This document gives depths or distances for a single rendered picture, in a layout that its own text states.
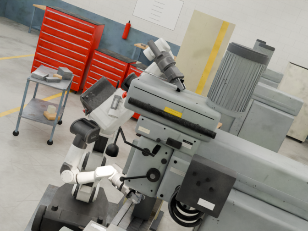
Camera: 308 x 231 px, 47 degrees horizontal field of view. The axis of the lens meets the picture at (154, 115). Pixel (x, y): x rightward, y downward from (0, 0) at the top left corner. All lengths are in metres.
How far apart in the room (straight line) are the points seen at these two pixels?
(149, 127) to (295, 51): 9.30
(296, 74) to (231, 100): 8.37
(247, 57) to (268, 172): 0.55
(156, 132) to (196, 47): 1.87
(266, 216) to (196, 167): 0.43
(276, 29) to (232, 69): 9.13
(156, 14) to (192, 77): 7.65
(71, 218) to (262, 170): 1.58
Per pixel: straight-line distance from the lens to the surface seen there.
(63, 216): 2.82
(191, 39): 3.51
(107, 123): 2.15
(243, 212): 1.73
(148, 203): 2.41
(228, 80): 1.68
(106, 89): 2.20
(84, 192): 2.86
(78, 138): 2.15
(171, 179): 1.82
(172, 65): 1.81
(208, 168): 1.50
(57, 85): 4.75
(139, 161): 1.85
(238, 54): 1.67
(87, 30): 6.97
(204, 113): 1.68
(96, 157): 2.62
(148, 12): 11.16
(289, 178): 1.79
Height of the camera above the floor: 2.28
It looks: 18 degrees down
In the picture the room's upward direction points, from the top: 20 degrees clockwise
